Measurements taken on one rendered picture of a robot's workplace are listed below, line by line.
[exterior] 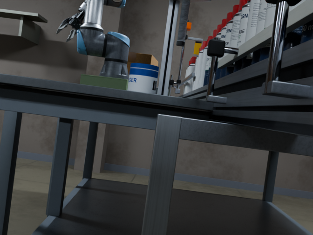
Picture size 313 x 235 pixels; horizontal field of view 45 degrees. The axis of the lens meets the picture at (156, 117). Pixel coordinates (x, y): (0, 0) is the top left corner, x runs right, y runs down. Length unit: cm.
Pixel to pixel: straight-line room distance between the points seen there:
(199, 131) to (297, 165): 421
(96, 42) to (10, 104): 104
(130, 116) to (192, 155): 373
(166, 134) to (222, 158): 401
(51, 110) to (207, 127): 41
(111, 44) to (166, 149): 134
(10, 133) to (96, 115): 99
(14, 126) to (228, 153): 321
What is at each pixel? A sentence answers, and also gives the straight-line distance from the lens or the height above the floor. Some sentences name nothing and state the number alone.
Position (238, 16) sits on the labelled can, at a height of 103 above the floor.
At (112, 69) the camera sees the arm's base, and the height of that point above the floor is 96.
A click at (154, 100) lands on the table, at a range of 84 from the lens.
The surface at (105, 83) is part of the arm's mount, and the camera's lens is 184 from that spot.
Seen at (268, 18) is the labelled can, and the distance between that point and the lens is 65.
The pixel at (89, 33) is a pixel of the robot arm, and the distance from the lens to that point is 192.
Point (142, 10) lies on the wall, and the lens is 473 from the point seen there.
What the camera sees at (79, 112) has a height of 77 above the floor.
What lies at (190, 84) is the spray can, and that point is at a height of 94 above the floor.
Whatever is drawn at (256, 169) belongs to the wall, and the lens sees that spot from 470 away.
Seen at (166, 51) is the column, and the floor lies 106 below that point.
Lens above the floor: 80
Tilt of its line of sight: 1 degrees down
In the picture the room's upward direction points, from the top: 8 degrees clockwise
